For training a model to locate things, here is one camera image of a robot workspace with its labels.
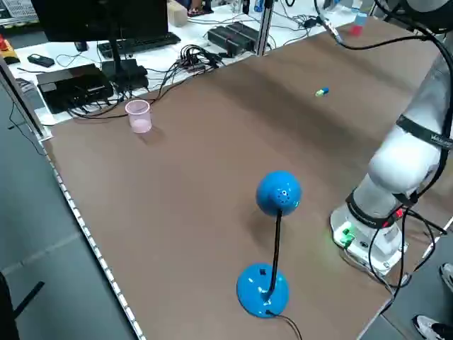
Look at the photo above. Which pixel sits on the green magnetic cube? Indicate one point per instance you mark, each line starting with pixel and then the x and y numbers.
pixel 319 93

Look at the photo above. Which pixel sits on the blue magnetic cube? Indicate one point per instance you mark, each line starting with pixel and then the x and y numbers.
pixel 326 90

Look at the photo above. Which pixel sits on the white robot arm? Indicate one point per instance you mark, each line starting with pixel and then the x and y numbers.
pixel 400 159

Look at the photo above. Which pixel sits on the red foam cube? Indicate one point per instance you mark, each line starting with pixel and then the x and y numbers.
pixel 355 30

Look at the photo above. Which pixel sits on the light blue foam cube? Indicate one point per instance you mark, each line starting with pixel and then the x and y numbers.
pixel 361 19

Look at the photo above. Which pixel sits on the blue desk lamp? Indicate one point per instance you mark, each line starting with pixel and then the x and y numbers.
pixel 279 193

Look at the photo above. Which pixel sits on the pink plastic cup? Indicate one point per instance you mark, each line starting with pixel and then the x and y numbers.
pixel 139 120

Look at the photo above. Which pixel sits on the black ribbed power supply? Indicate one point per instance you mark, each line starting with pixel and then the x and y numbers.
pixel 231 35

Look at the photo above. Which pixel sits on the black keyboard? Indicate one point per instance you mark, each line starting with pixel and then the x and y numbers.
pixel 148 40

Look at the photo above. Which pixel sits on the black flat electronics box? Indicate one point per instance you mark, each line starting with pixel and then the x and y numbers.
pixel 70 86

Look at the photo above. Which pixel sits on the black computer monitor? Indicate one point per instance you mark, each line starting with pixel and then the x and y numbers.
pixel 99 17

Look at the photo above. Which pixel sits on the black handheld remote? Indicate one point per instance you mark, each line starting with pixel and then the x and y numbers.
pixel 40 60

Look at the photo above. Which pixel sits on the red emergency stop button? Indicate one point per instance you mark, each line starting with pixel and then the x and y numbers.
pixel 4 44

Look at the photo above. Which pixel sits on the aluminium frame post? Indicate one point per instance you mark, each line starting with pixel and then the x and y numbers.
pixel 265 28

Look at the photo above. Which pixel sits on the aluminium frame rail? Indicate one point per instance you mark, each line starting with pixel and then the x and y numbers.
pixel 21 97

